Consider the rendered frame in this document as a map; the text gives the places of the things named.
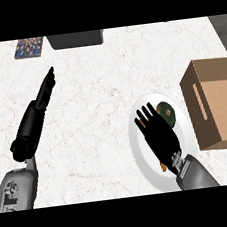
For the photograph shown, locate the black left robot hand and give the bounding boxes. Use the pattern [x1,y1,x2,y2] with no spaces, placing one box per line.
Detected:
[29,65,60,112]

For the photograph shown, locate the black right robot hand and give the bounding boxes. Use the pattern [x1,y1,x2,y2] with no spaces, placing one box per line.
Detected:
[132,98,186,181]

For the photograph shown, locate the brown croissant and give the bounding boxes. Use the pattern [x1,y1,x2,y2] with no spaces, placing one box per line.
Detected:
[159,159,169,174]

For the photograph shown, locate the white round plate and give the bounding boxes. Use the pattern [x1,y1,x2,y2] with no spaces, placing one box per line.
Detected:
[123,88,203,196]

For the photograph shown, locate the brown cardboard box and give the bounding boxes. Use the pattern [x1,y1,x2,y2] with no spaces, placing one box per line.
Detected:
[176,55,227,157]

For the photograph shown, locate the dark green round food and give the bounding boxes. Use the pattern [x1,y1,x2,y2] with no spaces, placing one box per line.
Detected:
[154,99,179,131]

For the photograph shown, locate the multicoloured patterned mat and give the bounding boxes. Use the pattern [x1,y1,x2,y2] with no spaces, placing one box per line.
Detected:
[11,35,47,61]

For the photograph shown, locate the dark grey appliance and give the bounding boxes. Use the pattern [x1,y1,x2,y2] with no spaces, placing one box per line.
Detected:
[46,28,106,52]

